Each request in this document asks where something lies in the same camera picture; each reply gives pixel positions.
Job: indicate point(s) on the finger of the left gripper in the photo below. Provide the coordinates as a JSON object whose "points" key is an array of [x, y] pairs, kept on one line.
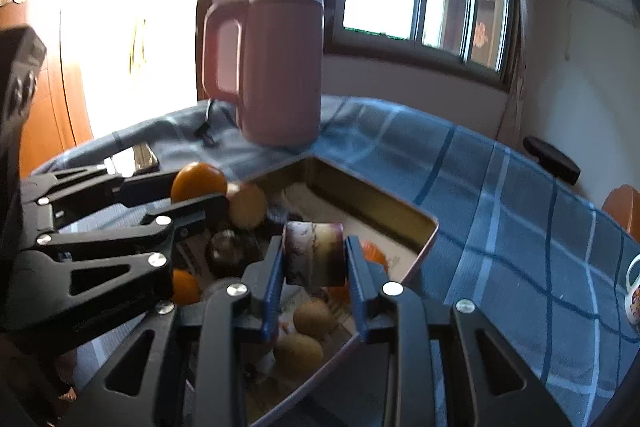
{"points": [[85, 284], [60, 198]]}

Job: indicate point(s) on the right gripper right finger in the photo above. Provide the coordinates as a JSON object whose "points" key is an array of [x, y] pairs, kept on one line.
{"points": [[443, 357]]}

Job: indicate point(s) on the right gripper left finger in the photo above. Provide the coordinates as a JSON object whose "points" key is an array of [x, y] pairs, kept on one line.
{"points": [[143, 382]]}

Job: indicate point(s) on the orange mandarin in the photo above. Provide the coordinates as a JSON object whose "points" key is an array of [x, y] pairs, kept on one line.
{"points": [[198, 179], [372, 253], [186, 289]]}

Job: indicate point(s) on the dark brown chestnut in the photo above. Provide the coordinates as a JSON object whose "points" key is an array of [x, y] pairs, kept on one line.
{"points": [[229, 254]]}

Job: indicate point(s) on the tan round longan fruit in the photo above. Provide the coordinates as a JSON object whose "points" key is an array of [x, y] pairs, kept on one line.
{"points": [[314, 319]]}

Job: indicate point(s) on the purple round fruit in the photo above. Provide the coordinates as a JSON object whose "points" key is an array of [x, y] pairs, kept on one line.
{"points": [[218, 285]]}

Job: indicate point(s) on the blue plaid tablecloth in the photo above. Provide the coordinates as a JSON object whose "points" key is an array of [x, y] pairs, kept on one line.
{"points": [[547, 267]]}

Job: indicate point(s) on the white cartoon mug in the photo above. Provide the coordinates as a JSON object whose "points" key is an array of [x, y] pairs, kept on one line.
{"points": [[632, 298]]}

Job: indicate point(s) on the pink metal tin box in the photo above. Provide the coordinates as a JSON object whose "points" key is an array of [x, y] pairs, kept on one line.
{"points": [[333, 179]]}

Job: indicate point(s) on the brown wooden chair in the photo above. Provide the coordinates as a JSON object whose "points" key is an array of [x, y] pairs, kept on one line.
{"points": [[623, 206]]}

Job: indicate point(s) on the dark round stool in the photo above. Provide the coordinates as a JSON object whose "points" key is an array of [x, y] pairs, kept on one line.
{"points": [[552, 160]]}

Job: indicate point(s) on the pink electric kettle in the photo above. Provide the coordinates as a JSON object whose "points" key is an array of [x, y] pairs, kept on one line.
{"points": [[278, 71]]}

